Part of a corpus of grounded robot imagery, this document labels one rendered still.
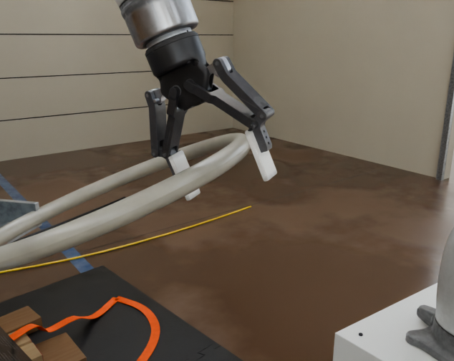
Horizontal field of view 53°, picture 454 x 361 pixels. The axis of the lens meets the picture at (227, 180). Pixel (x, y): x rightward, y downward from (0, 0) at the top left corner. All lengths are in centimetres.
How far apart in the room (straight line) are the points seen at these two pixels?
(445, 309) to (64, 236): 65
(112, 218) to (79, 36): 592
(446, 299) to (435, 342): 9
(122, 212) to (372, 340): 58
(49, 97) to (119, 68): 104
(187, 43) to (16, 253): 33
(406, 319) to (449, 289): 19
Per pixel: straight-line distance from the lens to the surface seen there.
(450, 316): 91
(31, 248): 59
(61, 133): 642
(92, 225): 55
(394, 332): 100
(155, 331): 249
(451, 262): 88
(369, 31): 582
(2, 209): 102
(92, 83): 649
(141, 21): 60
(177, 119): 65
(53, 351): 236
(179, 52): 59
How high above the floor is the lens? 146
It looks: 17 degrees down
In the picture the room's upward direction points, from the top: straight up
